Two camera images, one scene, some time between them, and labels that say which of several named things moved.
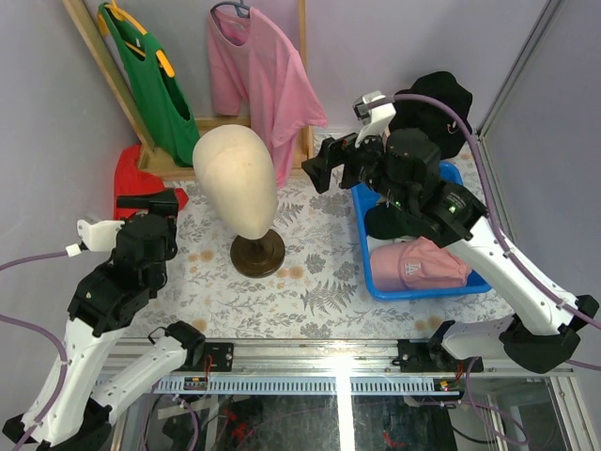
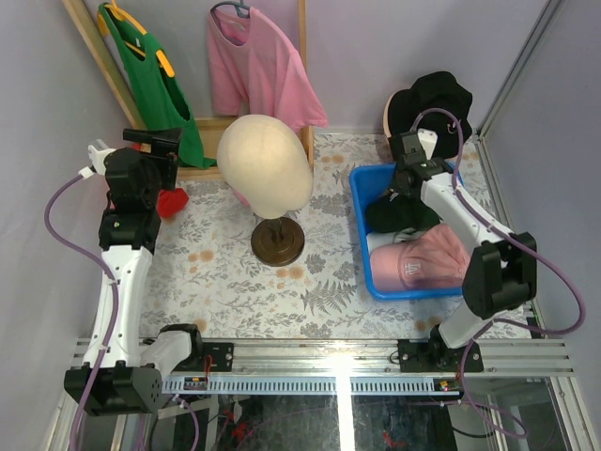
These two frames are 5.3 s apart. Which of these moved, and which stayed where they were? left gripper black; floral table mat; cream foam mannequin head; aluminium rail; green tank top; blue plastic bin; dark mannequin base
Moved: dark mannequin base; left gripper black; cream foam mannequin head
Stayed: aluminium rail; blue plastic bin; green tank top; floral table mat
